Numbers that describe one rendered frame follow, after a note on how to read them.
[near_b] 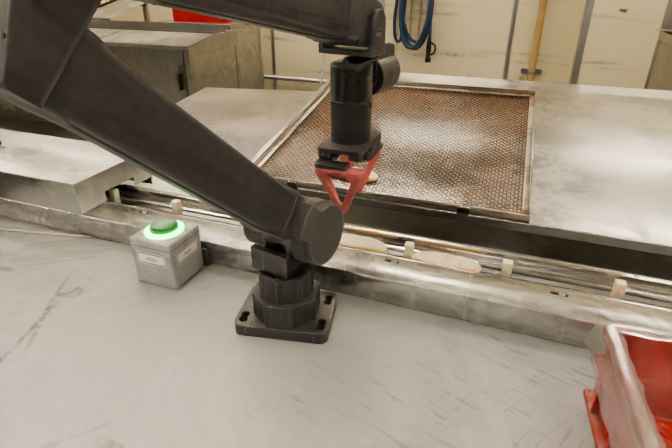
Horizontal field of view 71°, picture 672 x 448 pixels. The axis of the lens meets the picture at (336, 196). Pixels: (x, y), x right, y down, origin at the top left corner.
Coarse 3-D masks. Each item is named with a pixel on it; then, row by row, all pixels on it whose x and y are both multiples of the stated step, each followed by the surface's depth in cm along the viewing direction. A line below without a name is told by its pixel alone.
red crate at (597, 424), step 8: (584, 392) 50; (592, 392) 49; (592, 400) 49; (592, 408) 47; (592, 416) 47; (600, 416) 46; (656, 416) 48; (592, 424) 46; (600, 424) 46; (656, 424) 47; (664, 424) 47; (592, 432) 46; (600, 432) 45; (664, 432) 46; (600, 440) 44; (608, 440) 42; (664, 440) 46
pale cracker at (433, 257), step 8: (416, 256) 69; (424, 256) 69; (432, 256) 69; (440, 256) 68; (448, 256) 69; (456, 256) 69; (440, 264) 67; (448, 264) 67; (456, 264) 67; (464, 264) 67; (472, 264) 67
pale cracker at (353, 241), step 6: (342, 234) 75; (348, 234) 74; (354, 234) 75; (342, 240) 73; (348, 240) 73; (354, 240) 73; (360, 240) 73; (366, 240) 73; (372, 240) 73; (378, 240) 73; (342, 246) 72; (348, 246) 72; (354, 246) 72; (360, 246) 72; (366, 246) 71; (372, 246) 71; (378, 246) 72; (384, 246) 72; (378, 252) 71
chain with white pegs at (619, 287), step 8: (112, 192) 87; (112, 200) 88; (120, 200) 89; (176, 200) 83; (152, 208) 87; (176, 208) 83; (408, 248) 70; (408, 256) 70; (504, 264) 65; (512, 264) 65; (504, 272) 66; (528, 280) 66; (616, 280) 61; (624, 280) 61; (568, 288) 65; (616, 288) 61; (624, 288) 61; (616, 296) 62
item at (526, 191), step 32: (320, 96) 117; (384, 96) 115; (416, 96) 114; (448, 96) 113; (480, 96) 112; (512, 96) 111; (288, 128) 102; (320, 128) 103; (384, 128) 101; (448, 128) 99; (512, 128) 98; (256, 160) 91; (416, 160) 89; (512, 160) 87; (480, 192) 79
